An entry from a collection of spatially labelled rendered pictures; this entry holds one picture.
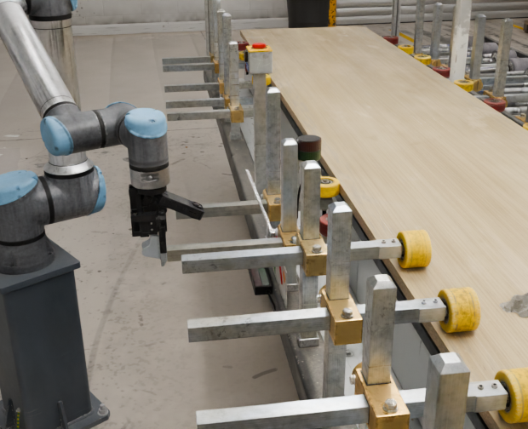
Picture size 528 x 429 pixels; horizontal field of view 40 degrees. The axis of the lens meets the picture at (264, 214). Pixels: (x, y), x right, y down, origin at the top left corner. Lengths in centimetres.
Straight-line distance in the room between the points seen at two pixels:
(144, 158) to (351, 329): 63
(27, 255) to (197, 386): 83
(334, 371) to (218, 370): 141
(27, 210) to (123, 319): 103
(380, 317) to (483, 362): 32
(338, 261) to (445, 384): 51
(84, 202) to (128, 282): 118
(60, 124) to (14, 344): 90
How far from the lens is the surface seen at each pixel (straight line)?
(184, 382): 276
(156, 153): 164
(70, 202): 228
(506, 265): 167
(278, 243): 178
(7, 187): 224
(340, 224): 127
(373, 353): 111
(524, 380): 118
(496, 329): 144
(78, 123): 170
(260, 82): 221
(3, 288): 225
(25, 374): 244
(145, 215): 170
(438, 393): 84
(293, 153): 174
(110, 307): 325
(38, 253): 231
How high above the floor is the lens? 165
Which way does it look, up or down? 24 degrees down
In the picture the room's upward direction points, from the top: 1 degrees counter-clockwise
